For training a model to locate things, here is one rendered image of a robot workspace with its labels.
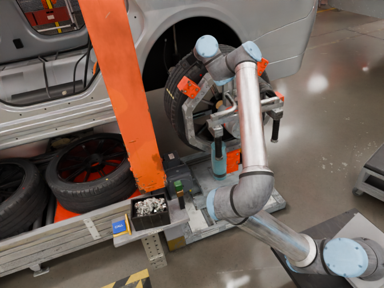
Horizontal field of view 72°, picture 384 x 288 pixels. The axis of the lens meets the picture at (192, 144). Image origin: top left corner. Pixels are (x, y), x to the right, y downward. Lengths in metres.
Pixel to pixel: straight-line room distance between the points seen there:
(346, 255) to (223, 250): 0.88
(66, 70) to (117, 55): 1.45
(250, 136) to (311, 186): 1.52
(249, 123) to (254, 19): 1.13
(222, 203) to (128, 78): 0.67
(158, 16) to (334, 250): 1.49
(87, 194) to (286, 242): 1.21
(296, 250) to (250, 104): 0.66
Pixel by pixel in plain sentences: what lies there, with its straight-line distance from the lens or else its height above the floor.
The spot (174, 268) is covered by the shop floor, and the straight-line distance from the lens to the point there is 1.92.
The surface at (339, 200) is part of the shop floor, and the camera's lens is 2.36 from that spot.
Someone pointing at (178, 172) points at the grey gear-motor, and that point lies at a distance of 1.87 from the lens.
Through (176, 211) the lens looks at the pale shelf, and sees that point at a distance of 1.59.
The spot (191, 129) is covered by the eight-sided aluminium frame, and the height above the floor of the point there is 0.83.
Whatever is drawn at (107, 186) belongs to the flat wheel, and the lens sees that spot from 1.82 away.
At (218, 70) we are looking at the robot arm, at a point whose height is 1.24.
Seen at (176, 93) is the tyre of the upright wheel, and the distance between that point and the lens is 1.50.
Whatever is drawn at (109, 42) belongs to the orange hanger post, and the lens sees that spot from 1.18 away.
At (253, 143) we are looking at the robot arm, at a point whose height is 1.13.
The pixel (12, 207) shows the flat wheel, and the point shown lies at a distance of 2.03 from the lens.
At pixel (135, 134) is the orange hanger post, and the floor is 0.95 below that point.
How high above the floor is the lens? 1.69
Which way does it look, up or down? 38 degrees down
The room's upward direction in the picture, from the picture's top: 7 degrees counter-clockwise
